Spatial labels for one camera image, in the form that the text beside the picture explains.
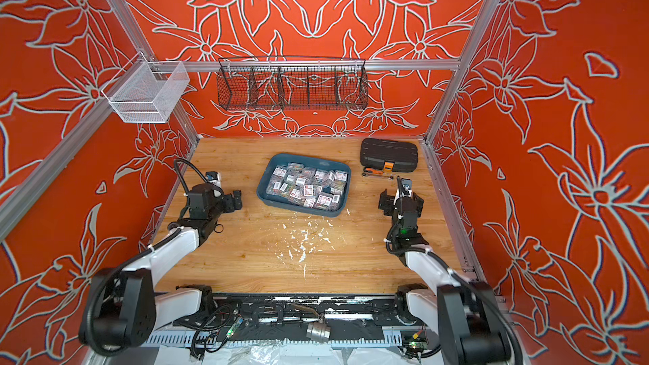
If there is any blue plastic storage tray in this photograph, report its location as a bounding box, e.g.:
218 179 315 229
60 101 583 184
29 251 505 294
256 154 351 217

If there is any black plastic tool case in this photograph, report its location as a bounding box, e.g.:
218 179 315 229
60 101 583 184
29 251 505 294
360 138 418 172

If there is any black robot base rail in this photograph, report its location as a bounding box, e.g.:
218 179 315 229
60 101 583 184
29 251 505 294
151 291 437 351

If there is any black wire wall basket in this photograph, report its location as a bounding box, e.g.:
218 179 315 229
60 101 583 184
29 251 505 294
216 57 369 112

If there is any orange black ratchet wrench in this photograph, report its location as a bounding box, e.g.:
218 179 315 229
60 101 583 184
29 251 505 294
362 166 395 180

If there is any silver metal cylinder fitting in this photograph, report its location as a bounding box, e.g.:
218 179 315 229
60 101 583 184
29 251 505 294
306 321 331 344

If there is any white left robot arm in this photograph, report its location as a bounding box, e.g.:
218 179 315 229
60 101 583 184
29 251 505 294
79 172 243 358

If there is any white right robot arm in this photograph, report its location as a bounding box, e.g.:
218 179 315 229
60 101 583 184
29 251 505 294
379 177 525 364

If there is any white wire mesh basket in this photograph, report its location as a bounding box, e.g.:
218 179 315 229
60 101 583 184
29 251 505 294
104 62 190 123

